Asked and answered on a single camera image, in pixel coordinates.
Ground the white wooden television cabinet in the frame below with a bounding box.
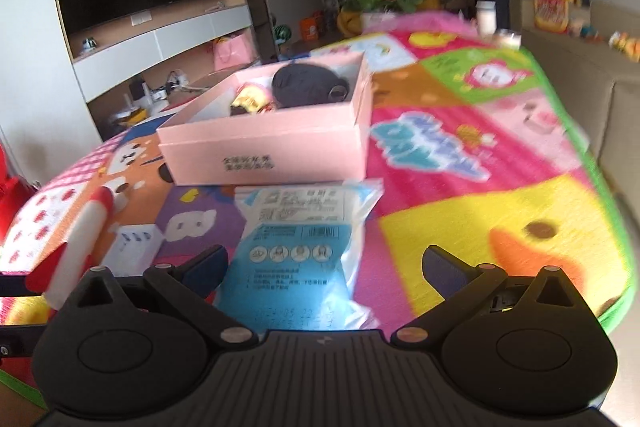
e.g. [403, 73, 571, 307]
[47, 0, 266, 142]

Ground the yellow bag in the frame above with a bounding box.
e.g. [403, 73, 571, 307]
[112, 107, 148, 128]

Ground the orange yellow plush toy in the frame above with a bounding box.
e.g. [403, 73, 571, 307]
[609, 31, 640, 62]

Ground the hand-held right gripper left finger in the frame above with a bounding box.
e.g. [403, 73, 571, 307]
[75, 244, 258, 350]

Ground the pink shopping bag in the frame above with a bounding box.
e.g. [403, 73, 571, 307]
[212, 32, 256, 72]

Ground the blue wet wipes packet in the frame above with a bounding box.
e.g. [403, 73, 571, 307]
[216, 178, 385, 333]

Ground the red cloth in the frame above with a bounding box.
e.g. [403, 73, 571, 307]
[0, 142, 38, 238]

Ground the colourful cartoon play mat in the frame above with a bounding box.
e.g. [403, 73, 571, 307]
[0, 9, 636, 427]

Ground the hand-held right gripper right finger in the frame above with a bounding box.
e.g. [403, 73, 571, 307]
[390, 244, 576, 350]

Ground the white flower pot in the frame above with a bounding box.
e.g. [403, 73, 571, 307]
[360, 9, 401, 25]

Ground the white power strip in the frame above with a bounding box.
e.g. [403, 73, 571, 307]
[107, 227, 163, 278]

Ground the beige sofa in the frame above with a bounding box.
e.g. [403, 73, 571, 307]
[510, 0, 640, 168]

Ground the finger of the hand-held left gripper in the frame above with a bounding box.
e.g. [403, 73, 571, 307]
[0, 326, 46, 360]
[0, 273, 48, 295]

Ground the orange box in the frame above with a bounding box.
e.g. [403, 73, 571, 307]
[299, 14, 321, 42]

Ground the white red rocket toy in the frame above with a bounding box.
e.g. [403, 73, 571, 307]
[25, 187, 116, 310]

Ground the white thermos bottle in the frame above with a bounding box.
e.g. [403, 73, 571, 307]
[475, 0, 498, 35]

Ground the pink gift box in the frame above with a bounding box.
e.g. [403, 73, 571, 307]
[156, 51, 375, 186]

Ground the small plush toy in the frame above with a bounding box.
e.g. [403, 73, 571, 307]
[570, 18, 603, 42]

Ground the black plush cat toy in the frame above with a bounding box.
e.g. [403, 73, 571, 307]
[271, 62, 351, 108]

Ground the colourful gift bag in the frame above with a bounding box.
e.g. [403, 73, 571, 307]
[534, 0, 571, 32]

